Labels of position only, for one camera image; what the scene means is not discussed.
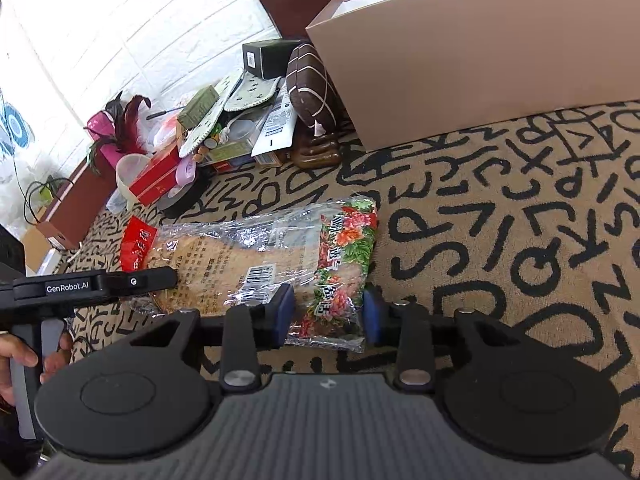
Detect small green box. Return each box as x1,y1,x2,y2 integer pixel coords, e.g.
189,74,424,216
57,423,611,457
177,86,219,130

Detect person's left hand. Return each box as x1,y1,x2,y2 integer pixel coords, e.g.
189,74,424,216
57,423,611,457
1,332,73,406

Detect brown box on left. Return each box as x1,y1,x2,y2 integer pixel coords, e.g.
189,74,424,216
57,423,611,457
37,154,116,250

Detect black tape roll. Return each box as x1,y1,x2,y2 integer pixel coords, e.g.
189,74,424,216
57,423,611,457
155,174,210,219

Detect flat red box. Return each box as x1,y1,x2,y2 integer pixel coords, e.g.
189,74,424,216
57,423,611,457
128,144,180,206

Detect translucent plastic funnel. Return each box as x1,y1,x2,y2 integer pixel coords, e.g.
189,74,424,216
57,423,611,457
115,154,151,211

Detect brown wooden hand ornament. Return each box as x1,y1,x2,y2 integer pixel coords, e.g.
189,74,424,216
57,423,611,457
291,132,343,169

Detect patterned letter table mat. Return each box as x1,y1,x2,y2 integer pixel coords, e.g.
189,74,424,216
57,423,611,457
64,101,640,466

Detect white floral insole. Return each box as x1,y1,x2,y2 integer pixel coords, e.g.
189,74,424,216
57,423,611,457
224,72,281,113

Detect brown striped pouch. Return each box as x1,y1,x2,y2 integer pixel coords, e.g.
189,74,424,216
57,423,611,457
285,44,344,136

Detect black product box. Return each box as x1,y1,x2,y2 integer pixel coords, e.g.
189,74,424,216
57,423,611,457
242,38,310,80

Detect large brown cardboard box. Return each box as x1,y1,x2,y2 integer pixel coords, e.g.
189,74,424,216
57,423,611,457
307,0,639,151

